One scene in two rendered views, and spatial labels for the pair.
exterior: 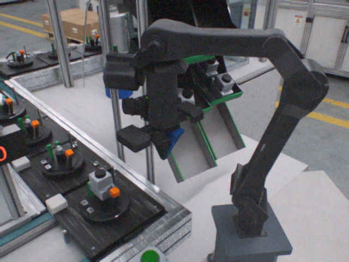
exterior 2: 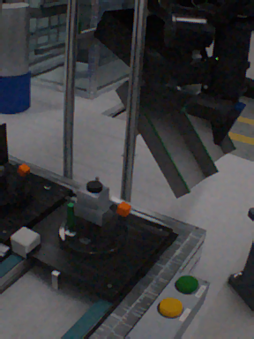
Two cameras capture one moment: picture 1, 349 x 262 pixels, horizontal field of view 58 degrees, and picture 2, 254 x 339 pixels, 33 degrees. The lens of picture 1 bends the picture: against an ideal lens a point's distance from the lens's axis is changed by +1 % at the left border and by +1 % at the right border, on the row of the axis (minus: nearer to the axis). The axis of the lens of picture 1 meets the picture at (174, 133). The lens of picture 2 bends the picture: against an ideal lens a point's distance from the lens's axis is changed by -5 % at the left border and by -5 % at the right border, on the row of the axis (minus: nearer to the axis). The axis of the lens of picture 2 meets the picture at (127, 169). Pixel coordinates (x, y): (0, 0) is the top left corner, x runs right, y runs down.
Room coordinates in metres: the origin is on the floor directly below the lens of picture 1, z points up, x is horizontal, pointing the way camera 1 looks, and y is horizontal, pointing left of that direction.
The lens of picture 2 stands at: (-0.02, 0.36, 1.53)
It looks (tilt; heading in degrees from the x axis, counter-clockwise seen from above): 30 degrees down; 342
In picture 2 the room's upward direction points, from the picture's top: 5 degrees clockwise
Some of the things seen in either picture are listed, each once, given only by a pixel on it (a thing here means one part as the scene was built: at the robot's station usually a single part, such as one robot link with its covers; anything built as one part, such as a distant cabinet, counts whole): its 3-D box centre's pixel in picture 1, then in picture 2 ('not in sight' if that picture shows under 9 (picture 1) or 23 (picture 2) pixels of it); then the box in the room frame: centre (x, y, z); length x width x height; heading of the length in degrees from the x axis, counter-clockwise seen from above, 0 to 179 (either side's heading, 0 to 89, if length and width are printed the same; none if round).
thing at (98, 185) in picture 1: (99, 180); (89, 198); (0.65, 0.20, 1.06); 0.08 x 0.04 x 0.07; 44
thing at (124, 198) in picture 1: (104, 203); (93, 233); (0.64, 0.20, 0.98); 0.14 x 0.14 x 0.02
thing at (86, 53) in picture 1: (91, 41); not in sight; (2.14, 0.56, 1.01); 0.24 x 0.24 x 0.13; 44
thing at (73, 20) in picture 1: (81, 27); not in sight; (5.87, 1.70, 0.20); 1.20 x 0.80 x 0.41; 52
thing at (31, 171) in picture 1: (60, 155); (0, 178); (0.83, 0.37, 1.01); 0.24 x 0.24 x 0.13; 44
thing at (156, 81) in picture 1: (161, 74); (233, 33); (0.54, 0.02, 1.41); 0.09 x 0.06 x 0.07; 78
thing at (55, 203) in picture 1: (57, 205); (25, 243); (0.65, 0.34, 0.97); 0.05 x 0.05 x 0.04; 44
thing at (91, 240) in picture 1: (106, 208); (93, 241); (0.64, 0.20, 0.96); 0.24 x 0.24 x 0.02; 44
